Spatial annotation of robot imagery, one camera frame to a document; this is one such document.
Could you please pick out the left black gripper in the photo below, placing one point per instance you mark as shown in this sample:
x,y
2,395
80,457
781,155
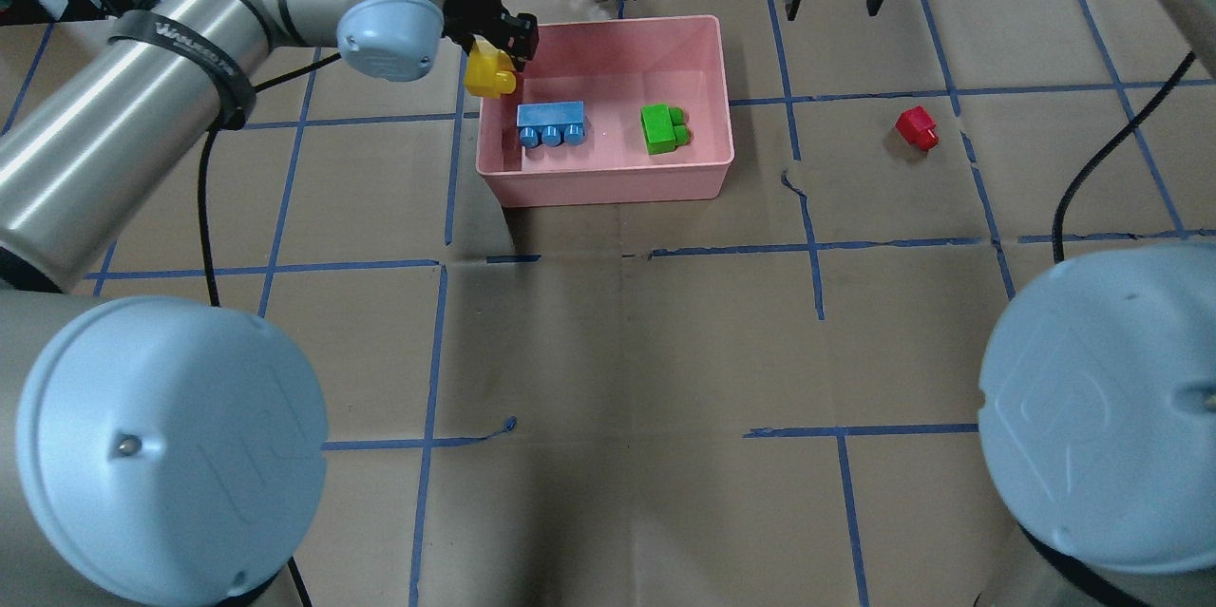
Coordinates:
x,y
491,22

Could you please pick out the yellow two-stud block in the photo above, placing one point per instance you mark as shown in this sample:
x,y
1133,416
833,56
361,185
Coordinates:
x,y
490,72

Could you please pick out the blue three-stud block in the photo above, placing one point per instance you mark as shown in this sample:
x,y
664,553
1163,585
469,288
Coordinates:
x,y
553,124

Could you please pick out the red small block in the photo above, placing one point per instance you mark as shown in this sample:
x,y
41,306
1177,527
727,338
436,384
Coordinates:
x,y
918,128

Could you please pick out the green two-stud block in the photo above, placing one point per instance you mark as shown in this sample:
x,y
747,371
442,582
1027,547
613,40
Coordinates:
x,y
664,128

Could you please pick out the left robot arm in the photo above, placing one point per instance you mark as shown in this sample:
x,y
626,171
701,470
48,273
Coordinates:
x,y
159,450

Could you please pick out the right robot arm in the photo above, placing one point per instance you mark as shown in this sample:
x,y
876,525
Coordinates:
x,y
1097,425

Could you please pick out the pink plastic box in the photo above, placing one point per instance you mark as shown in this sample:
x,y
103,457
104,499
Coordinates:
x,y
614,68

